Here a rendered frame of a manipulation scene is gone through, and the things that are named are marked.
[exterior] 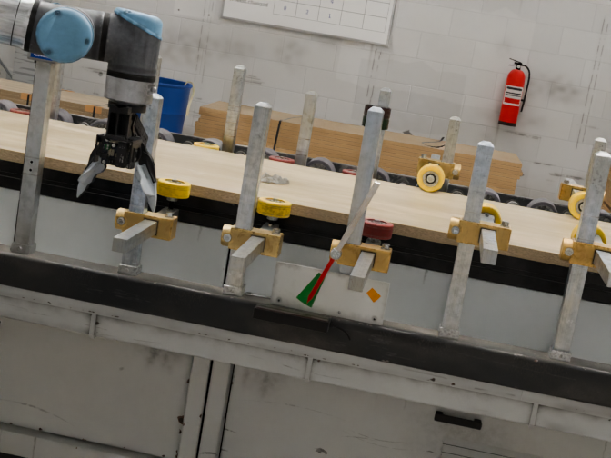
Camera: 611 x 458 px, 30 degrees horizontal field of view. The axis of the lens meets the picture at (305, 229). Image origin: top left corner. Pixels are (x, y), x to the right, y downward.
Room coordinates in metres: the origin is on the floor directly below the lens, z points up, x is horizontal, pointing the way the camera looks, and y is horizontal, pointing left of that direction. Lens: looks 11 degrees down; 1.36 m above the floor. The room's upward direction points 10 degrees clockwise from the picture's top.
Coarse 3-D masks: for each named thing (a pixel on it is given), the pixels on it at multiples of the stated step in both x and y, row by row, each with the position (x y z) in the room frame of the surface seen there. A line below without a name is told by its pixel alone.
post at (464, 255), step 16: (480, 144) 2.48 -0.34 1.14; (480, 160) 2.48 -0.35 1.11; (480, 176) 2.48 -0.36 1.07; (480, 192) 2.48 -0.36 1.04; (480, 208) 2.48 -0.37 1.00; (464, 256) 2.48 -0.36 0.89; (464, 272) 2.48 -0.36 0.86; (464, 288) 2.48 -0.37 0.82; (448, 304) 2.48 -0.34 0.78; (448, 320) 2.48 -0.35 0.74
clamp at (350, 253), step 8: (336, 240) 2.52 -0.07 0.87; (344, 248) 2.50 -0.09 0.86; (352, 248) 2.50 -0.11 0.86; (360, 248) 2.50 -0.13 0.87; (368, 248) 2.49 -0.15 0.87; (376, 248) 2.50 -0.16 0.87; (344, 256) 2.50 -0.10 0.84; (352, 256) 2.50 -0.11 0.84; (376, 256) 2.49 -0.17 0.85; (384, 256) 2.49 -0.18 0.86; (344, 264) 2.50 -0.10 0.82; (352, 264) 2.50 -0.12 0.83; (376, 264) 2.49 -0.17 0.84; (384, 264) 2.49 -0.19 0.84; (384, 272) 2.49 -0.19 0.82
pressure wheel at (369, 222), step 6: (366, 222) 2.61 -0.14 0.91; (372, 222) 2.64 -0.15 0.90; (378, 222) 2.64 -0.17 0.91; (384, 222) 2.66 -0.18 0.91; (366, 228) 2.61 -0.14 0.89; (372, 228) 2.60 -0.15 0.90; (378, 228) 2.60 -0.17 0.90; (384, 228) 2.61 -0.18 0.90; (390, 228) 2.62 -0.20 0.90; (366, 234) 2.61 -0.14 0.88; (372, 234) 2.60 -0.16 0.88; (378, 234) 2.60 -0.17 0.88; (384, 234) 2.61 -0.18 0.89; (390, 234) 2.62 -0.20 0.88; (378, 240) 2.64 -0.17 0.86
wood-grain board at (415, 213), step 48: (0, 144) 2.86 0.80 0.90; (48, 144) 3.00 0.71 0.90; (192, 192) 2.76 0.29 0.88; (240, 192) 2.77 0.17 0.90; (288, 192) 2.89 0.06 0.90; (336, 192) 3.03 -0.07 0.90; (384, 192) 3.18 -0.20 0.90; (432, 192) 3.35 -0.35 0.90; (432, 240) 2.69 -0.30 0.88; (528, 240) 2.78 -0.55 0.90
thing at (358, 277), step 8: (368, 240) 2.64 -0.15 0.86; (360, 256) 2.43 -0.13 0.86; (368, 256) 2.45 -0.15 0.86; (360, 264) 2.35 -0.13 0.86; (368, 264) 2.36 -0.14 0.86; (352, 272) 2.26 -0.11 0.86; (360, 272) 2.28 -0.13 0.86; (368, 272) 2.35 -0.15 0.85; (352, 280) 2.23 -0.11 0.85; (360, 280) 2.23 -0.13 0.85; (352, 288) 2.23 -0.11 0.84; (360, 288) 2.23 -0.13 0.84
